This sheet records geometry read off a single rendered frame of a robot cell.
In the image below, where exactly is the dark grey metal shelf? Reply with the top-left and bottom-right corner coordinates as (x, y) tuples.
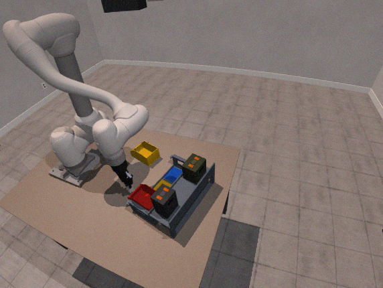
(127, 154), (215, 238)

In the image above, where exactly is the yellow bin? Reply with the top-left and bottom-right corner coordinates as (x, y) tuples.
(130, 141), (160, 166)

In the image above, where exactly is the red bin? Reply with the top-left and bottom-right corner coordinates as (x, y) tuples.
(128, 184), (155, 211)

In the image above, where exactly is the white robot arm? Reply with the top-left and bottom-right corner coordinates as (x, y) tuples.
(3, 13), (149, 177)

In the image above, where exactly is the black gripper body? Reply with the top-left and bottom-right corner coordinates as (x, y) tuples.
(111, 160), (128, 177)

